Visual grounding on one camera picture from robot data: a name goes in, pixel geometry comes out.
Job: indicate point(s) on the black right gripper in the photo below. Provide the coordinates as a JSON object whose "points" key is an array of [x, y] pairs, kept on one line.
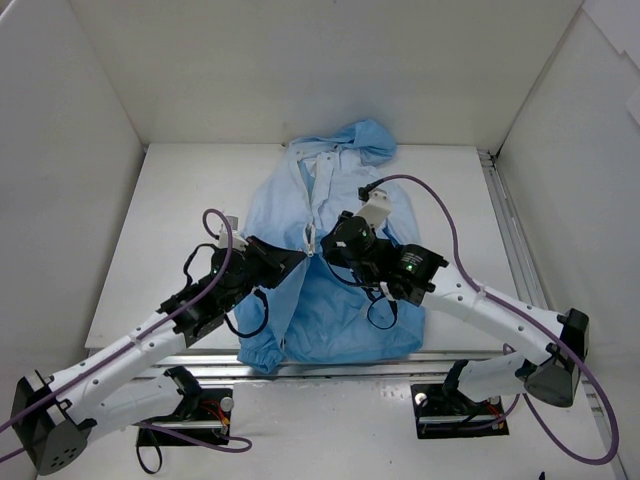
{"points": [[332, 241]]}

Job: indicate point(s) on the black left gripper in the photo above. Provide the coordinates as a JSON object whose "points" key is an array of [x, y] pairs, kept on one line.
{"points": [[273, 263]]}

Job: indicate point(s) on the light blue zip jacket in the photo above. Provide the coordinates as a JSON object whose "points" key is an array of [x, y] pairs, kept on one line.
{"points": [[314, 316]]}

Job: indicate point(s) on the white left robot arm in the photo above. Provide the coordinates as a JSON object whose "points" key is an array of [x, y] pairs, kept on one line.
{"points": [[56, 417]]}

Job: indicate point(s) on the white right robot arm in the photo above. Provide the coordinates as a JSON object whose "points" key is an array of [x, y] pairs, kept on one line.
{"points": [[547, 345]]}

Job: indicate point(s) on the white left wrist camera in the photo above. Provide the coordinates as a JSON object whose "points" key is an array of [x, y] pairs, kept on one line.
{"points": [[229, 236]]}

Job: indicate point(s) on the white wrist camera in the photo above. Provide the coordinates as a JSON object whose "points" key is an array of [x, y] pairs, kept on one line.
{"points": [[376, 209], [229, 236]]}

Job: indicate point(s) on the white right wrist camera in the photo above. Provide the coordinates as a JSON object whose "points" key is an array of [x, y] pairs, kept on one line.
{"points": [[376, 209]]}

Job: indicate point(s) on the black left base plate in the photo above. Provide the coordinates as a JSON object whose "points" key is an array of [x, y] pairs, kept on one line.
{"points": [[203, 424]]}

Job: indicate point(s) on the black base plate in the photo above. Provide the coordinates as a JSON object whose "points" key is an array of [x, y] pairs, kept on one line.
{"points": [[203, 424], [438, 416]]}

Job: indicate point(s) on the aluminium side rail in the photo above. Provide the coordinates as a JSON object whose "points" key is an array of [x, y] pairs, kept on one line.
{"points": [[523, 270]]}

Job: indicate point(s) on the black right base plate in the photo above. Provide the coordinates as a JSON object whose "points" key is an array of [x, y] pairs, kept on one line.
{"points": [[438, 416]]}

